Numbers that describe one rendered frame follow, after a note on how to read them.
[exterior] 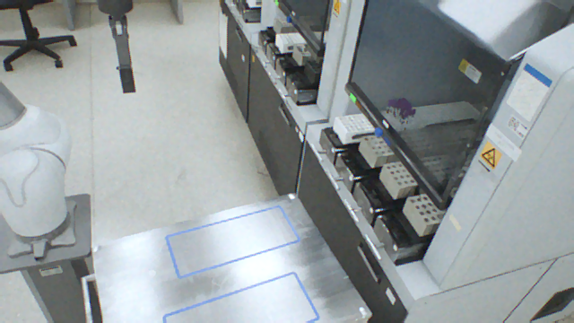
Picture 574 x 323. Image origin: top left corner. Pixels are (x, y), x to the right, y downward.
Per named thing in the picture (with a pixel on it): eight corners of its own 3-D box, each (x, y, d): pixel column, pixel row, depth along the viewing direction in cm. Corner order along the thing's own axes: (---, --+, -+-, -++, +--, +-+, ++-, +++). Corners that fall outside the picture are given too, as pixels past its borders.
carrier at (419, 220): (427, 237, 126) (433, 223, 122) (421, 239, 126) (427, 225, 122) (407, 209, 134) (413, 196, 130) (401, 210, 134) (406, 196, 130)
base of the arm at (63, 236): (5, 270, 118) (-2, 258, 114) (13, 212, 133) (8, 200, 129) (76, 257, 123) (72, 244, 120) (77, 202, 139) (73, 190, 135)
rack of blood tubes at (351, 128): (398, 121, 174) (403, 109, 170) (411, 136, 167) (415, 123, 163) (332, 130, 164) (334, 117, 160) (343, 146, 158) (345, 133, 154)
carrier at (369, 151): (378, 169, 147) (382, 156, 143) (373, 170, 147) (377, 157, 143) (362, 148, 155) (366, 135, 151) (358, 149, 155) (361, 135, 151)
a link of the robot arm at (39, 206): (2, 240, 118) (-30, 184, 104) (16, 194, 131) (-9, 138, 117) (65, 234, 122) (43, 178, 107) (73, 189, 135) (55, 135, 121)
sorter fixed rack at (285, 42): (329, 42, 222) (331, 30, 218) (337, 51, 215) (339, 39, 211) (274, 46, 213) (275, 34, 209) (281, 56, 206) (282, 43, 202)
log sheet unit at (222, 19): (219, 46, 325) (219, -2, 302) (227, 63, 307) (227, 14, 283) (215, 46, 325) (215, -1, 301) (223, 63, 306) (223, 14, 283)
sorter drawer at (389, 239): (533, 194, 159) (544, 176, 153) (560, 221, 149) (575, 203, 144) (360, 232, 136) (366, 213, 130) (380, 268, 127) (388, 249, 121)
